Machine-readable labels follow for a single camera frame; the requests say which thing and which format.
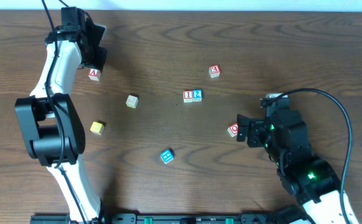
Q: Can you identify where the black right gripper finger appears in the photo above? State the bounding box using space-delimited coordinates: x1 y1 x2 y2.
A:
247 118 266 147
236 114 250 142

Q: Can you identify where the red letter A block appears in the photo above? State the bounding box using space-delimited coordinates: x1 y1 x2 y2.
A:
88 68 101 81

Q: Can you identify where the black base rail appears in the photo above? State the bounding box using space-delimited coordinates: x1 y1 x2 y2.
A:
30 212 312 224

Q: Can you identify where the red letter E block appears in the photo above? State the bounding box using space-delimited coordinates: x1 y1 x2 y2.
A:
208 65 221 78

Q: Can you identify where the red letter I block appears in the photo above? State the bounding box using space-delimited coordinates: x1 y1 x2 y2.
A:
183 90 193 103

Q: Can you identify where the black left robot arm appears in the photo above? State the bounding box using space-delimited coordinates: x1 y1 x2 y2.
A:
15 6 111 223

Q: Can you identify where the red letter Q block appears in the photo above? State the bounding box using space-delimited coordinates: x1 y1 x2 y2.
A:
227 123 238 138

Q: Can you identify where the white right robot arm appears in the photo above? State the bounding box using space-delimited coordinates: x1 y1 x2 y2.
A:
236 96 358 223

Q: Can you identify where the blue letter H block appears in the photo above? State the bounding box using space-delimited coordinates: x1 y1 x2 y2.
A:
160 149 174 164

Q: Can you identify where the yellow pineapple block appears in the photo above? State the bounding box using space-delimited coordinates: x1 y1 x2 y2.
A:
90 121 105 135

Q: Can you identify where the blue number 2 block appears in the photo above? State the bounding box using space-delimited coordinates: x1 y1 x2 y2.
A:
192 90 203 101

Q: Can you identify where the cream wooden block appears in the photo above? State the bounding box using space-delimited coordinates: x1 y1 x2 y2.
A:
126 95 139 109

